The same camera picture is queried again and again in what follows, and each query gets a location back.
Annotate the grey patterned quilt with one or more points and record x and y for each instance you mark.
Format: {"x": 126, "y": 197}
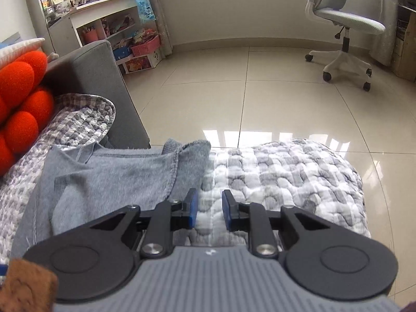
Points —
{"x": 298, "y": 173}

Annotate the grey curtain right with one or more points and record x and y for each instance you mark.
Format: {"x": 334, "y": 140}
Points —
{"x": 383, "y": 45}

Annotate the dark grey sofa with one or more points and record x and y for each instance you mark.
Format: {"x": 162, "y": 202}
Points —
{"x": 92, "y": 70}

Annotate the wooden shelf unit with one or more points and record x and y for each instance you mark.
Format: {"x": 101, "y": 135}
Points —
{"x": 403, "y": 57}

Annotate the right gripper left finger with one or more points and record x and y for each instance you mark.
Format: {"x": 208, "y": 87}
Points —
{"x": 163, "y": 221}

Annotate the teal hanging bag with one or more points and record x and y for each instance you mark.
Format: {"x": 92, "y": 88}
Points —
{"x": 145, "y": 11}

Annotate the white desk with shelves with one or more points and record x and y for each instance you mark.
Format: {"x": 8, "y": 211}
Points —
{"x": 72, "y": 24}

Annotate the orange pumpkin plush cushion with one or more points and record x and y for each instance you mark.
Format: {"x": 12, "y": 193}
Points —
{"x": 26, "y": 106}

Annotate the pink storage basket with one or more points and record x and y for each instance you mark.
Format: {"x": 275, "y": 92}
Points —
{"x": 146, "y": 47}

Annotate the brown fuzzy sleeve cuff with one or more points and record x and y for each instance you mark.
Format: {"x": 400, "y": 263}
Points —
{"x": 28, "y": 287}

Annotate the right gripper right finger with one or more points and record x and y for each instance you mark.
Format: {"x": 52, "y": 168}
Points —
{"x": 256, "y": 221}

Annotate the grey office chair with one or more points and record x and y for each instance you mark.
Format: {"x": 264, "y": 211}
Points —
{"x": 332, "y": 11}

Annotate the grey knit sweater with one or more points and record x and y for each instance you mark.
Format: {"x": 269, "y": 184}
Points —
{"x": 85, "y": 183}

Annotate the white pillow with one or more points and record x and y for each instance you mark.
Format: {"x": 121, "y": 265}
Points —
{"x": 10, "y": 53}

